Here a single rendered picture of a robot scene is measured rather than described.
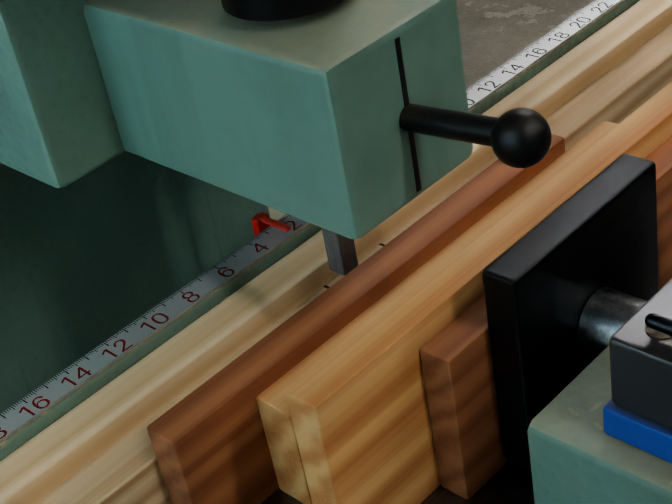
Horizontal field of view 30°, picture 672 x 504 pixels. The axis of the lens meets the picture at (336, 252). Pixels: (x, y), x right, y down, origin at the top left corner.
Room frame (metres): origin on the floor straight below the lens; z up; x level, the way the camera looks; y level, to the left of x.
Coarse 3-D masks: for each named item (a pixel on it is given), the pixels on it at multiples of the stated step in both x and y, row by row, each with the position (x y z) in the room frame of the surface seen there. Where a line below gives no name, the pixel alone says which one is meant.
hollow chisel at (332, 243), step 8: (328, 232) 0.43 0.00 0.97; (328, 240) 0.43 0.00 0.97; (336, 240) 0.43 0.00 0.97; (344, 240) 0.43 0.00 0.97; (352, 240) 0.43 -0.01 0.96; (328, 248) 0.43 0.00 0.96; (336, 248) 0.43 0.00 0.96; (344, 248) 0.43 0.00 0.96; (352, 248) 0.43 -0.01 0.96; (328, 256) 0.43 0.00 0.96; (336, 256) 0.43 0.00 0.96; (344, 256) 0.43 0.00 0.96; (352, 256) 0.43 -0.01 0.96; (336, 264) 0.43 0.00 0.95; (344, 264) 0.43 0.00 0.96; (352, 264) 0.43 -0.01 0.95; (344, 272) 0.43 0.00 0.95
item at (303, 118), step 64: (128, 0) 0.47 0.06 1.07; (192, 0) 0.45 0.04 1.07; (384, 0) 0.42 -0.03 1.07; (448, 0) 0.41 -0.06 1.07; (128, 64) 0.46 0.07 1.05; (192, 64) 0.43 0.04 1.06; (256, 64) 0.40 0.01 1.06; (320, 64) 0.38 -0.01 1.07; (384, 64) 0.39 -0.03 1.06; (448, 64) 0.41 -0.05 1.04; (128, 128) 0.47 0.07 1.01; (192, 128) 0.43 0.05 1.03; (256, 128) 0.40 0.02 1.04; (320, 128) 0.38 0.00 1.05; (384, 128) 0.39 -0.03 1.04; (256, 192) 0.41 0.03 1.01; (320, 192) 0.38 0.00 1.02; (384, 192) 0.38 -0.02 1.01
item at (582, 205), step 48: (624, 192) 0.38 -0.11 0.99; (528, 240) 0.36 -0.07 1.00; (576, 240) 0.36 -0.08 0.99; (624, 240) 0.38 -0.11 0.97; (528, 288) 0.34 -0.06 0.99; (576, 288) 0.36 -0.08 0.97; (624, 288) 0.38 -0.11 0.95; (528, 336) 0.34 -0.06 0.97; (576, 336) 0.36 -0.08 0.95; (528, 384) 0.34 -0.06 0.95
